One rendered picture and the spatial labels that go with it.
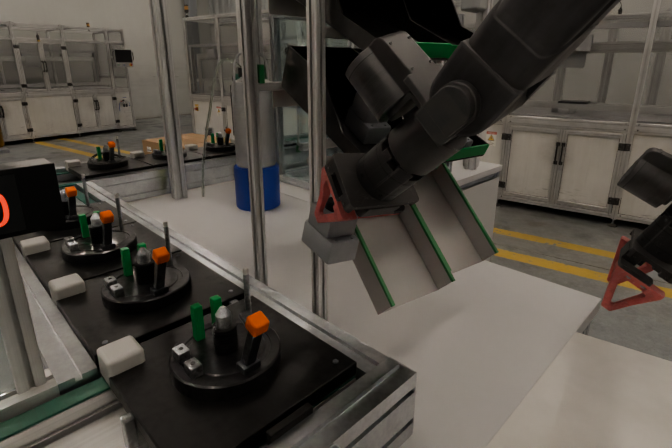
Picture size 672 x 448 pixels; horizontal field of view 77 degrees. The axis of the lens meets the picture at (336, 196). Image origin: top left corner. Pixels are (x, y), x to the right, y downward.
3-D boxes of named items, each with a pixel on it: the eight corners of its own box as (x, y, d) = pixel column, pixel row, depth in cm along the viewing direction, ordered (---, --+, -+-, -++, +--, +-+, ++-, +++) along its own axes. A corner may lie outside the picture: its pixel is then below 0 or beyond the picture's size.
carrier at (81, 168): (152, 170, 166) (148, 138, 162) (84, 181, 149) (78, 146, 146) (129, 161, 182) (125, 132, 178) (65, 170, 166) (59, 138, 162)
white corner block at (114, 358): (148, 374, 56) (144, 347, 55) (111, 391, 53) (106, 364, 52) (135, 357, 59) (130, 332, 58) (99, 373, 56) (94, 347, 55)
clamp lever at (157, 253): (167, 288, 68) (170, 253, 65) (155, 292, 67) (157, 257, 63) (158, 273, 70) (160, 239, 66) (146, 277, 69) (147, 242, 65)
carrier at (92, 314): (248, 301, 73) (243, 234, 70) (96, 368, 57) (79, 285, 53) (183, 258, 90) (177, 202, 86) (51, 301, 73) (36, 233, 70)
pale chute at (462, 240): (482, 261, 80) (499, 252, 76) (433, 280, 73) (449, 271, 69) (412, 142, 90) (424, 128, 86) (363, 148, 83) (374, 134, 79)
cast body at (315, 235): (355, 260, 54) (367, 210, 52) (327, 265, 52) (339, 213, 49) (319, 229, 60) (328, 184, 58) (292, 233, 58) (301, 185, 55)
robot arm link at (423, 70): (481, 112, 31) (532, 82, 36) (388, -10, 32) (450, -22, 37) (391, 184, 40) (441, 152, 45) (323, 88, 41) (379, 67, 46)
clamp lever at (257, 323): (260, 363, 51) (271, 321, 47) (245, 371, 50) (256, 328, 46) (243, 341, 53) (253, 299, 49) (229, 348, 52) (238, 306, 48)
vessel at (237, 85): (284, 164, 149) (280, 50, 138) (250, 170, 140) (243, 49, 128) (261, 158, 159) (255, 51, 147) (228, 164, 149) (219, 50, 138)
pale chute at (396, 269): (438, 289, 70) (455, 280, 66) (377, 315, 63) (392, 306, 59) (365, 151, 80) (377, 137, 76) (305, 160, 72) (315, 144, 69)
